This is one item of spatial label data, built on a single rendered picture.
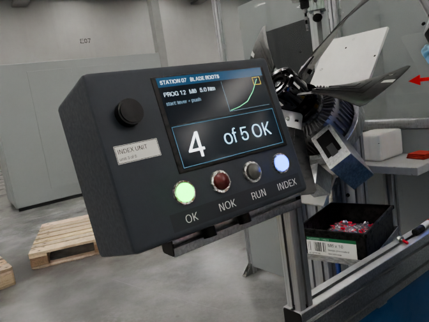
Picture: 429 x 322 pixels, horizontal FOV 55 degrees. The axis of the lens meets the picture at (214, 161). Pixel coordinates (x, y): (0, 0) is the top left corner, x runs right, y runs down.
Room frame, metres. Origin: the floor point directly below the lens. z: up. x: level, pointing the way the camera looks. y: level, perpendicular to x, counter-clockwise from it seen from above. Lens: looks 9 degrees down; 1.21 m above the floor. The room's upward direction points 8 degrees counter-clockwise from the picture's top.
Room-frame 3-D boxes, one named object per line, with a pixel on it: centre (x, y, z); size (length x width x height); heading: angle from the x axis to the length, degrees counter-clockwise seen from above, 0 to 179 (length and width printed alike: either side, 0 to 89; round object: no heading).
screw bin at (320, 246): (0.98, -0.30, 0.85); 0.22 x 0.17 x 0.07; 141
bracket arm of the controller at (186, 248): (0.57, -0.02, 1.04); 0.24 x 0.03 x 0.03; 126
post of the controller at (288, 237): (0.63, -0.10, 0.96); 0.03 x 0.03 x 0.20; 36
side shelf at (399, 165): (1.65, -0.70, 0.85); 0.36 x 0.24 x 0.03; 36
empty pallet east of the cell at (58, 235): (3.99, 1.21, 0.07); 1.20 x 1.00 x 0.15; 105
